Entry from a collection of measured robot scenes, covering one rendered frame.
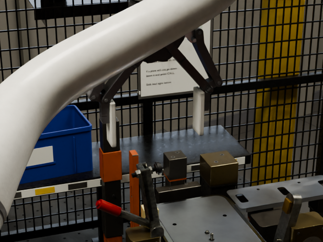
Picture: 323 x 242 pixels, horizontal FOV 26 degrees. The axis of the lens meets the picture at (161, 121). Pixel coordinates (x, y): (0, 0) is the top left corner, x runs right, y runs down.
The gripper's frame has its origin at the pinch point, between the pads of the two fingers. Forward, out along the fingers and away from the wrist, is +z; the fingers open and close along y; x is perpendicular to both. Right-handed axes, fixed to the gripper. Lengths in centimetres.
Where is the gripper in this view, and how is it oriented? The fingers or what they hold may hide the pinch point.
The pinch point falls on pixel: (155, 130)
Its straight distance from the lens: 104.7
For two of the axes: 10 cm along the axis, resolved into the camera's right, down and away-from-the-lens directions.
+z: 0.0, 9.2, 3.9
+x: -3.1, -3.7, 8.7
